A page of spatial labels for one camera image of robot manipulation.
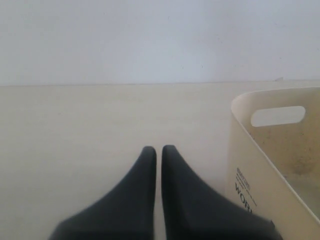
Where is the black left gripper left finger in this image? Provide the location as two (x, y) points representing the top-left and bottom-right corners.
(49, 146), (157, 240)

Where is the white plastic bin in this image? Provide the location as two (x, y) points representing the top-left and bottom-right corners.
(225, 87), (320, 240)

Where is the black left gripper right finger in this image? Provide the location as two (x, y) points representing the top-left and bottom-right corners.
(161, 145), (282, 240)

